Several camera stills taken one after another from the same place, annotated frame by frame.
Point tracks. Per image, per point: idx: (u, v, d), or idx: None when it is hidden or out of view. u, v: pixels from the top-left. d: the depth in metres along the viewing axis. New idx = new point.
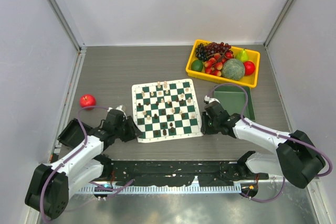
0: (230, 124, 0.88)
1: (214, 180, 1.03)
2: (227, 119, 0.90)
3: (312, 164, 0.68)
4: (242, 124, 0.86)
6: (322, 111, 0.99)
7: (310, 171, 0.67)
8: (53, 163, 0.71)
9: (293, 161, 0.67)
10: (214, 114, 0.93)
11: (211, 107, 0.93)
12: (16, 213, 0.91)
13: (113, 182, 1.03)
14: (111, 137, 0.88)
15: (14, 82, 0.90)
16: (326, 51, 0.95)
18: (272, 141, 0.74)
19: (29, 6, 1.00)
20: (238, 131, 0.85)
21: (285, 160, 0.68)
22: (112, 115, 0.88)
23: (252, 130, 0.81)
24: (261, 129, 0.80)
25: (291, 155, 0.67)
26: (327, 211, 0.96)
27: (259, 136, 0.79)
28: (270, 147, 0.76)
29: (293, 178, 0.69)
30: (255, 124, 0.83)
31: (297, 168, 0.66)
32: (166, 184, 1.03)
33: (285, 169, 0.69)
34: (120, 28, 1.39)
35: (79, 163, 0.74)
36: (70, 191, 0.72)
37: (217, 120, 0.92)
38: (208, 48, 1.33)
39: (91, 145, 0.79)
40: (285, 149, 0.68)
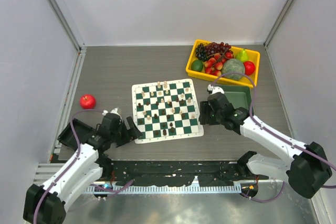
0: (235, 119, 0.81)
1: (214, 180, 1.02)
2: (233, 114, 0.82)
3: (322, 178, 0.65)
4: (251, 123, 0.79)
6: (322, 111, 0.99)
7: (319, 183, 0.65)
8: (45, 182, 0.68)
9: (307, 175, 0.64)
10: (219, 106, 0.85)
11: (216, 98, 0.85)
12: (16, 213, 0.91)
13: (113, 182, 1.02)
14: (106, 142, 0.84)
15: (14, 82, 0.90)
16: (326, 51, 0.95)
18: (287, 150, 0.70)
19: (29, 7, 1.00)
20: (247, 131, 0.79)
21: (299, 173, 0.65)
22: (108, 119, 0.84)
23: (263, 132, 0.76)
24: (273, 134, 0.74)
25: (306, 169, 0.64)
26: (327, 211, 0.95)
27: (269, 141, 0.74)
28: (280, 154, 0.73)
29: (302, 188, 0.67)
30: (266, 126, 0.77)
31: (308, 181, 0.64)
32: (166, 184, 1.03)
33: (295, 179, 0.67)
34: (120, 28, 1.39)
35: (73, 178, 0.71)
36: (66, 203, 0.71)
37: (221, 114, 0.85)
38: (208, 48, 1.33)
39: (84, 156, 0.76)
40: (301, 163, 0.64)
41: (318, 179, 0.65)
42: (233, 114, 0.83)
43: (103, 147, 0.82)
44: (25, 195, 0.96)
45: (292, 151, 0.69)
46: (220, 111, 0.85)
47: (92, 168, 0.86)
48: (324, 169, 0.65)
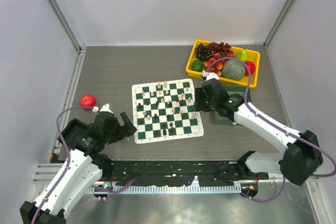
0: (231, 106, 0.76)
1: (214, 180, 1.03)
2: (228, 100, 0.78)
3: (314, 166, 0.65)
4: (246, 109, 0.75)
6: (322, 110, 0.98)
7: (311, 171, 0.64)
8: (37, 199, 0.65)
9: (300, 162, 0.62)
10: (213, 93, 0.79)
11: (210, 85, 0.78)
12: (16, 213, 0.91)
13: (113, 182, 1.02)
14: (100, 144, 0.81)
15: (14, 82, 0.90)
16: (326, 51, 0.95)
18: (281, 139, 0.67)
19: (29, 6, 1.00)
20: (240, 118, 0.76)
21: (292, 161, 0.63)
22: (101, 119, 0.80)
23: (258, 120, 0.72)
24: (268, 121, 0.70)
25: (300, 157, 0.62)
26: (327, 211, 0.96)
27: (263, 129, 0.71)
28: (274, 142, 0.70)
29: (293, 176, 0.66)
30: (261, 114, 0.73)
31: (301, 169, 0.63)
32: (166, 184, 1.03)
33: (288, 167, 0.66)
34: (120, 28, 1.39)
35: (65, 190, 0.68)
36: (66, 211, 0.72)
37: (215, 100, 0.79)
38: (208, 48, 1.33)
39: (74, 164, 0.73)
40: (294, 150, 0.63)
41: (310, 167, 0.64)
42: (227, 100, 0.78)
43: (96, 150, 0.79)
44: (24, 195, 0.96)
45: (286, 139, 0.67)
46: (214, 98, 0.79)
47: (91, 171, 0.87)
48: (316, 157, 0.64)
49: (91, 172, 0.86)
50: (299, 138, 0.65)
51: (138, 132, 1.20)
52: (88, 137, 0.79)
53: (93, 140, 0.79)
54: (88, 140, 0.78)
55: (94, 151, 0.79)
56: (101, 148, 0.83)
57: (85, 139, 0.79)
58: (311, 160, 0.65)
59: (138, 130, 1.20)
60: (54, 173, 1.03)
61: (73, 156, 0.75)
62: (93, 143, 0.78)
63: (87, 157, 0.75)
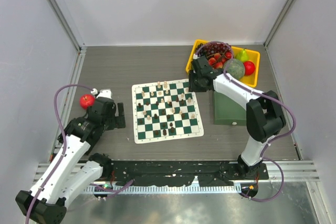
0: (211, 76, 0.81)
1: (214, 180, 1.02)
2: (210, 72, 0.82)
3: (274, 124, 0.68)
4: (222, 77, 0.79)
6: (322, 110, 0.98)
7: (271, 129, 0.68)
8: (33, 188, 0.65)
9: (259, 117, 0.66)
10: (198, 67, 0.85)
11: (196, 60, 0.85)
12: (16, 213, 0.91)
13: (113, 182, 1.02)
14: (96, 129, 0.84)
15: (14, 82, 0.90)
16: (325, 50, 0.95)
18: (245, 97, 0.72)
19: (28, 7, 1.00)
20: (217, 85, 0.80)
21: (252, 114, 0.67)
22: (100, 103, 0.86)
23: (231, 85, 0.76)
24: (239, 85, 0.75)
25: (259, 110, 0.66)
26: (327, 211, 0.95)
27: (234, 92, 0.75)
28: (242, 103, 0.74)
29: (255, 132, 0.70)
30: (234, 80, 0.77)
31: (260, 124, 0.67)
32: (166, 184, 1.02)
33: (250, 122, 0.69)
34: (120, 28, 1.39)
35: (62, 178, 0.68)
36: (67, 199, 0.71)
37: (199, 74, 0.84)
38: (208, 48, 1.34)
39: (70, 152, 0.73)
40: (255, 104, 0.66)
41: (270, 125, 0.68)
42: (210, 72, 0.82)
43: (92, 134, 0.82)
44: None
45: (250, 97, 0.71)
46: (199, 71, 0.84)
47: (92, 167, 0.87)
48: (277, 116, 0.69)
49: (92, 168, 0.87)
50: (262, 95, 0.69)
51: (138, 132, 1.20)
52: (84, 122, 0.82)
53: (90, 125, 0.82)
54: (85, 125, 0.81)
55: (92, 135, 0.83)
56: (96, 134, 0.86)
57: (82, 124, 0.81)
58: (272, 118, 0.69)
59: (138, 130, 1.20)
60: None
61: (70, 143, 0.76)
62: (90, 127, 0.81)
63: (83, 144, 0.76)
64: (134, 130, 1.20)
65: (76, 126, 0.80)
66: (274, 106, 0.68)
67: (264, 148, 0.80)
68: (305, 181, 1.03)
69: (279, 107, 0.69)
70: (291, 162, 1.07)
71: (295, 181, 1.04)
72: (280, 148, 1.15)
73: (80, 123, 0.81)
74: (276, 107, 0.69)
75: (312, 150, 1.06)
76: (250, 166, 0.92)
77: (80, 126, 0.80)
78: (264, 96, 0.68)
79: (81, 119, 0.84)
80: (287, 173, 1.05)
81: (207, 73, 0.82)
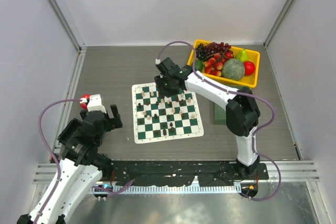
0: (182, 76, 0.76)
1: (214, 180, 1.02)
2: (179, 72, 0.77)
3: (252, 116, 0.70)
4: (194, 77, 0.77)
6: (322, 110, 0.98)
7: (250, 122, 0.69)
8: (32, 212, 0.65)
9: (239, 115, 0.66)
10: (164, 70, 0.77)
11: (161, 63, 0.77)
12: (17, 213, 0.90)
13: (113, 182, 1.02)
14: (91, 149, 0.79)
15: (15, 82, 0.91)
16: (326, 50, 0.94)
18: (222, 97, 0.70)
19: (28, 7, 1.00)
20: (190, 85, 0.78)
21: (232, 114, 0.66)
22: (89, 124, 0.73)
23: (205, 85, 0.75)
24: (212, 84, 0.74)
25: (238, 109, 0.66)
26: (327, 211, 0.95)
27: (209, 91, 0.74)
28: (219, 103, 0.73)
29: (235, 128, 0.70)
30: (207, 79, 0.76)
31: (240, 120, 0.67)
32: (166, 184, 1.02)
33: (231, 120, 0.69)
34: (120, 28, 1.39)
35: (59, 201, 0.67)
36: (66, 215, 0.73)
37: (168, 76, 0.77)
38: (208, 48, 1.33)
39: (65, 176, 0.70)
40: (233, 104, 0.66)
41: (248, 118, 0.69)
42: (178, 72, 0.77)
43: (87, 156, 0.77)
44: (25, 194, 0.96)
45: (227, 97, 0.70)
46: (167, 74, 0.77)
47: (91, 173, 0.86)
48: (253, 109, 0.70)
49: (90, 174, 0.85)
50: (238, 93, 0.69)
51: (138, 132, 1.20)
52: (77, 144, 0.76)
53: (83, 147, 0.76)
54: (79, 148, 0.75)
55: (86, 157, 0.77)
56: (93, 153, 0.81)
57: (75, 146, 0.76)
58: (249, 113, 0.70)
59: (138, 130, 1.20)
60: (54, 173, 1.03)
61: (64, 166, 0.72)
62: (83, 150, 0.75)
63: (78, 167, 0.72)
64: (134, 130, 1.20)
65: (70, 148, 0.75)
66: (250, 100, 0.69)
67: (253, 142, 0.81)
68: (305, 181, 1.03)
69: (253, 100, 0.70)
70: (291, 162, 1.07)
71: (295, 181, 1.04)
72: (279, 148, 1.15)
73: (73, 145, 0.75)
74: (251, 101, 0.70)
75: (312, 150, 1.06)
76: (250, 166, 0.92)
77: (74, 150, 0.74)
78: (240, 93, 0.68)
79: (75, 140, 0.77)
80: (287, 173, 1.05)
81: (176, 74, 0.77)
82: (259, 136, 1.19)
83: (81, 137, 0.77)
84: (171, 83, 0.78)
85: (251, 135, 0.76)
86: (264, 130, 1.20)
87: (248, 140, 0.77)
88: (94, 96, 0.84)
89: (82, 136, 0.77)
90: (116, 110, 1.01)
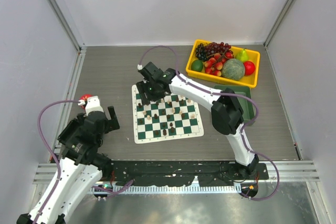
0: (166, 80, 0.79)
1: (214, 180, 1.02)
2: (162, 75, 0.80)
3: (236, 115, 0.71)
4: (178, 81, 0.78)
6: (322, 111, 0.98)
7: (235, 121, 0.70)
8: (32, 211, 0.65)
9: (223, 115, 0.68)
10: (148, 74, 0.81)
11: (144, 67, 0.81)
12: (17, 213, 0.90)
13: (113, 182, 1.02)
14: (91, 149, 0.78)
15: (15, 82, 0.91)
16: (325, 51, 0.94)
18: (207, 99, 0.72)
19: (28, 7, 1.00)
20: (174, 88, 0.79)
21: (218, 115, 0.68)
22: (90, 123, 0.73)
23: (188, 88, 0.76)
24: (197, 87, 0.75)
25: (222, 110, 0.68)
26: (327, 211, 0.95)
27: (193, 94, 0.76)
28: (204, 105, 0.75)
29: (222, 128, 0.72)
30: (191, 81, 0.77)
31: (225, 120, 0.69)
32: (166, 184, 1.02)
33: (217, 121, 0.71)
34: (120, 28, 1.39)
35: (60, 200, 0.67)
36: (66, 215, 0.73)
37: (152, 80, 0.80)
38: (208, 48, 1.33)
39: (66, 175, 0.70)
40: (217, 106, 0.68)
41: (233, 117, 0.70)
42: (161, 75, 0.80)
43: (87, 155, 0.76)
44: (25, 194, 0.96)
45: (211, 98, 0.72)
46: (151, 78, 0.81)
47: (91, 172, 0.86)
48: (237, 108, 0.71)
49: (90, 173, 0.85)
50: (221, 94, 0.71)
51: (138, 132, 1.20)
52: (77, 143, 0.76)
53: (84, 146, 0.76)
54: (79, 147, 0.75)
55: (86, 156, 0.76)
56: (93, 152, 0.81)
57: (75, 145, 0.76)
58: (233, 112, 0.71)
59: (138, 130, 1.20)
60: (54, 173, 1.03)
61: (64, 165, 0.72)
62: (84, 149, 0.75)
63: (78, 166, 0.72)
64: (134, 130, 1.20)
65: (70, 148, 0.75)
66: (233, 100, 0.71)
67: (244, 140, 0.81)
68: (305, 181, 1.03)
69: (236, 99, 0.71)
70: (291, 162, 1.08)
71: (295, 181, 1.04)
72: (280, 148, 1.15)
73: (73, 144, 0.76)
74: (234, 100, 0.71)
75: (312, 150, 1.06)
76: (250, 165, 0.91)
77: (74, 149, 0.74)
78: (223, 94, 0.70)
79: (75, 139, 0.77)
80: (287, 173, 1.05)
81: (159, 77, 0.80)
82: (260, 136, 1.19)
83: (82, 136, 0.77)
84: (155, 86, 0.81)
85: (239, 132, 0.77)
86: (264, 130, 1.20)
87: (238, 139, 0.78)
88: (92, 98, 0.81)
89: (83, 135, 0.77)
90: (114, 112, 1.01)
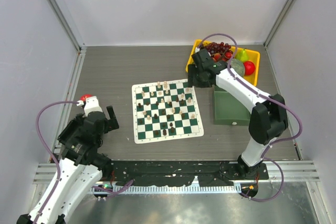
0: (214, 70, 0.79)
1: (214, 180, 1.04)
2: (212, 65, 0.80)
3: (277, 127, 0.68)
4: (227, 73, 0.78)
6: (322, 111, 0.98)
7: (275, 131, 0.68)
8: (32, 212, 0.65)
9: (264, 120, 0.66)
10: (199, 60, 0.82)
11: (198, 53, 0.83)
12: (17, 214, 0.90)
13: (113, 182, 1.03)
14: (91, 149, 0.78)
15: (14, 82, 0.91)
16: (326, 50, 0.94)
18: (251, 99, 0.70)
19: (28, 7, 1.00)
20: (221, 81, 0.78)
21: (259, 118, 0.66)
22: (90, 123, 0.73)
23: (235, 83, 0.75)
24: (244, 84, 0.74)
25: (265, 115, 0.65)
26: (327, 211, 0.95)
27: (238, 89, 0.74)
28: (245, 102, 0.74)
29: (259, 134, 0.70)
30: (240, 77, 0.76)
31: (264, 126, 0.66)
32: (166, 184, 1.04)
33: (255, 124, 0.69)
34: (120, 28, 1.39)
35: (59, 201, 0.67)
36: (66, 215, 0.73)
37: (201, 67, 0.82)
38: (208, 48, 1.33)
39: (65, 176, 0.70)
40: (261, 108, 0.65)
41: (274, 127, 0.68)
42: (212, 65, 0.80)
43: (87, 156, 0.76)
44: (25, 194, 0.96)
45: (256, 99, 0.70)
46: (200, 64, 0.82)
47: (91, 172, 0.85)
48: (281, 119, 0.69)
49: (90, 174, 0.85)
50: (268, 98, 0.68)
51: (138, 132, 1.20)
52: (77, 144, 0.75)
53: (84, 146, 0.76)
54: (78, 147, 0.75)
55: (86, 157, 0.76)
56: (93, 153, 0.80)
57: (75, 145, 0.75)
58: (276, 121, 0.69)
59: (138, 130, 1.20)
60: (54, 173, 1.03)
61: (63, 166, 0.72)
62: (83, 149, 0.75)
63: (77, 166, 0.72)
64: (134, 130, 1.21)
65: (69, 148, 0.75)
66: (279, 110, 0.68)
67: (265, 150, 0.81)
68: (305, 181, 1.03)
69: (283, 110, 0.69)
70: (291, 162, 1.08)
71: (295, 181, 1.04)
72: (280, 148, 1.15)
73: (73, 145, 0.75)
74: (281, 110, 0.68)
75: (312, 150, 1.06)
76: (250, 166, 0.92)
77: (74, 149, 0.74)
78: (271, 99, 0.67)
79: (75, 139, 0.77)
80: (287, 173, 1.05)
81: (209, 66, 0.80)
82: None
83: (82, 136, 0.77)
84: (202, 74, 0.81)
85: (268, 144, 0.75)
86: None
87: (262, 147, 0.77)
88: (90, 99, 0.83)
89: (83, 135, 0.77)
90: (112, 112, 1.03)
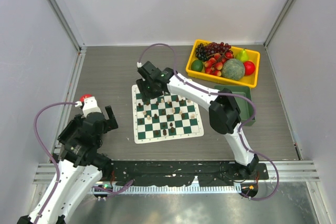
0: (164, 80, 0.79)
1: (214, 180, 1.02)
2: (160, 75, 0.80)
3: (233, 115, 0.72)
4: (176, 80, 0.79)
6: (322, 111, 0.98)
7: (232, 120, 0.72)
8: (32, 214, 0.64)
9: (221, 115, 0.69)
10: (146, 73, 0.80)
11: (142, 67, 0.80)
12: (17, 214, 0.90)
13: (113, 182, 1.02)
14: (90, 150, 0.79)
15: (14, 82, 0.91)
16: (326, 51, 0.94)
18: (205, 98, 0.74)
19: (28, 7, 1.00)
20: (171, 88, 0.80)
21: (216, 115, 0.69)
22: (89, 124, 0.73)
23: (186, 87, 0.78)
24: (195, 87, 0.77)
25: (219, 110, 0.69)
26: (327, 211, 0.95)
27: (191, 93, 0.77)
28: (202, 104, 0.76)
29: (220, 128, 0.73)
30: (189, 81, 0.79)
31: (222, 120, 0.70)
32: (166, 184, 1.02)
33: (214, 120, 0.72)
34: (120, 28, 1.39)
35: (59, 202, 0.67)
36: (66, 216, 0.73)
37: (150, 80, 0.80)
38: (208, 48, 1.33)
39: (65, 177, 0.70)
40: (215, 106, 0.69)
41: (230, 117, 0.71)
42: (159, 75, 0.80)
43: (87, 157, 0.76)
44: (25, 194, 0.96)
45: (209, 98, 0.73)
46: (148, 77, 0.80)
47: (91, 173, 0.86)
48: (234, 108, 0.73)
49: (90, 174, 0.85)
50: (219, 93, 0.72)
51: (138, 132, 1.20)
52: (76, 145, 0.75)
53: (83, 147, 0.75)
54: (77, 148, 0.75)
55: (85, 158, 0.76)
56: (92, 153, 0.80)
57: (74, 147, 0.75)
58: (231, 110, 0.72)
59: (138, 130, 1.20)
60: (54, 173, 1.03)
61: (63, 168, 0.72)
62: (83, 151, 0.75)
63: (76, 168, 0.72)
64: (134, 130, 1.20)
65: (69, 149, 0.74)
66: (230, 100, 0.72)
67: (242, 139, 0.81)
68: (305, 181, 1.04)
69: (233, 99, 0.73)
70: (291, 162, 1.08)
71: (295, 181, 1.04)
72: (280, 148, 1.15)
73: (72, 146, 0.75)
74: (231, 100, 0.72)
75: (312, 150, 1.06)
76: (250, 165, 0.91)
77: (73, 151, 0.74)
78: (221, 94, 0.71)
79: (73, 140, 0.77)
80: (287, 173, 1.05)
81: (157, 77, 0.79)
82: (259, 136, 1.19)
83: (81, 137, 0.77)
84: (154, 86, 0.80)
85: (237, 131, 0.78)
86: (264, 130, 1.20)
87: (235, 138, 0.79)
88: (89, 99, 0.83)
89: (82, 137, 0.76)
90: (111, 112, 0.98)
